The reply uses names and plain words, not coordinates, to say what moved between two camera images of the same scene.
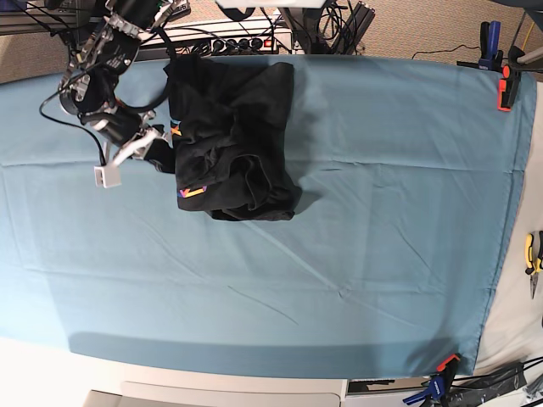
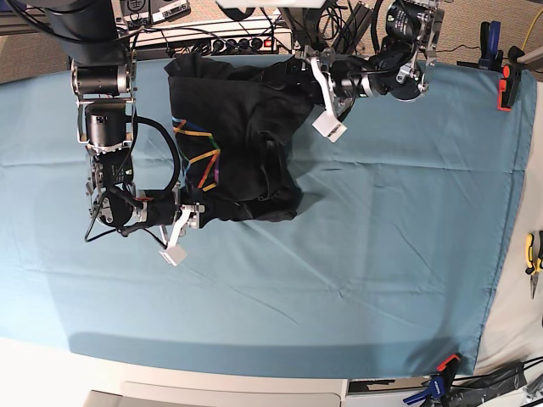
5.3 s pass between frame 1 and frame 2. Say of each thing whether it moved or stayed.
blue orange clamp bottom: stayed
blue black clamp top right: stayed
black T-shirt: moved
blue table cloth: stayed
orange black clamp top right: stayed
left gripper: moved
